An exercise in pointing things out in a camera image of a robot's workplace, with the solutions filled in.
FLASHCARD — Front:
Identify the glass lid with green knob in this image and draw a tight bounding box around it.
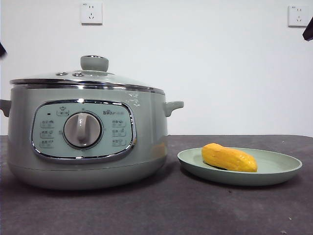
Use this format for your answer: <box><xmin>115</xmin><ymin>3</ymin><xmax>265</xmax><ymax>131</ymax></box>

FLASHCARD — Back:
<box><xmin>9</xmin><ymin>55</ymin><xmax>165</xmax><ymax>94</ymax></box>

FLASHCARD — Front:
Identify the pale green round plate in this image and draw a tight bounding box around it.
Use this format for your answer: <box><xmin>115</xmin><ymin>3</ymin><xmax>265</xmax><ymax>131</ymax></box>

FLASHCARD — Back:
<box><xmin>177</xmin><ymin>147</ymin><xmax>303</xmax><ymax>186</ymax></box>

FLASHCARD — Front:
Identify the white wall socket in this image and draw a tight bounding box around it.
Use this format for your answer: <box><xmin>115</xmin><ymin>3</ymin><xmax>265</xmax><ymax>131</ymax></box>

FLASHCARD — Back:
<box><xmin>288</xmin><ymin>5</ymin><xmax>309</xmax><ymax>27</ymax></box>
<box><xmin>81</xmin><ymin>2</ymin><xmax>103</xmax><ymax>25</ymax></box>

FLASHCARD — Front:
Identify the yellow corn cob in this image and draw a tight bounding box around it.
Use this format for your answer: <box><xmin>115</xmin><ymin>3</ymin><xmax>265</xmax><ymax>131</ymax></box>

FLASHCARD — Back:
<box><xmin>201</xmin><ymin>143</ymin><xmax>258</xmax><ymax>173</ymax></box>

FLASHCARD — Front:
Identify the pale green electric steamer pot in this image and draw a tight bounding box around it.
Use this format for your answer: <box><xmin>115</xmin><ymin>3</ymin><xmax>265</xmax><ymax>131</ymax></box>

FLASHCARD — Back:
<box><xmin>0</xmin><ymin>87</ymin><xmax>184</xmax><ymax>190</ymax></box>

